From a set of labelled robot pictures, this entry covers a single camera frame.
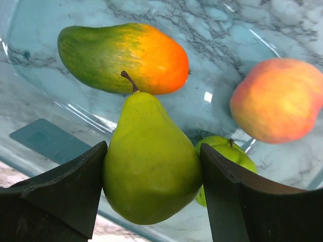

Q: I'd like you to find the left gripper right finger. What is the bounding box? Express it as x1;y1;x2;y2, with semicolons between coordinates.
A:
200;144;322;242

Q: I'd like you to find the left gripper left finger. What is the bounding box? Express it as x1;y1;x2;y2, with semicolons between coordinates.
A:
1;141;107;241

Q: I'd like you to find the green fake apple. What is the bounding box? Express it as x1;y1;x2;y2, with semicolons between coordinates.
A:
194;135;258;208

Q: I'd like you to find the green fake pear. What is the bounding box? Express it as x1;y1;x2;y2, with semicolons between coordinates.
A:
103;85;202;225

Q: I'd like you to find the orange fake peach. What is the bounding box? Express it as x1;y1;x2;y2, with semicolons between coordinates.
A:
230;58;322;144

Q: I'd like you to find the fake mango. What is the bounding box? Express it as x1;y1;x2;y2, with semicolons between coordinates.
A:
57;23;189;95

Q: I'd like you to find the blue transparent tray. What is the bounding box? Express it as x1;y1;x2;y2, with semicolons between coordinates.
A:
1;1;322;190

